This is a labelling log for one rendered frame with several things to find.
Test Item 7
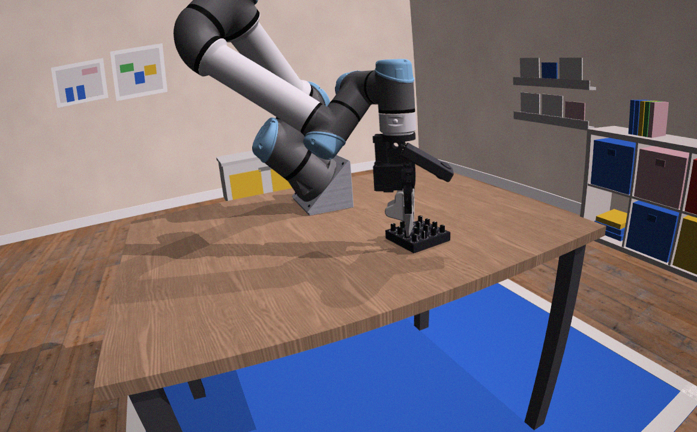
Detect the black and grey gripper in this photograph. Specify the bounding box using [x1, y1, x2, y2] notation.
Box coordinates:
[373, 132, 415, 236]

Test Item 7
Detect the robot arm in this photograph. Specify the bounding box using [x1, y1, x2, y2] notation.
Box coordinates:
[173, 0, 416, 202]

